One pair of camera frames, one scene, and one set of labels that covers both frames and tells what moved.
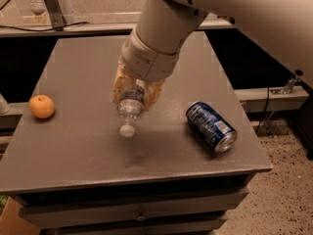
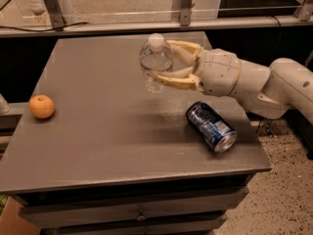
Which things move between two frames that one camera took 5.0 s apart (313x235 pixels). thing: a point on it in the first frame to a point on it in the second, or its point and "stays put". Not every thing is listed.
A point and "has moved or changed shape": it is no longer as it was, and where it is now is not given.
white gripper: x=147 y=62 to x=219 y=71
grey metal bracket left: x=53 y=5 stays put
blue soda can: x=210 y=126 stays put
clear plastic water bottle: x=129 y=107 has moved or changed shape
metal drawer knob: x=141 y=218 stays put
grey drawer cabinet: x=73 y=173 stays put
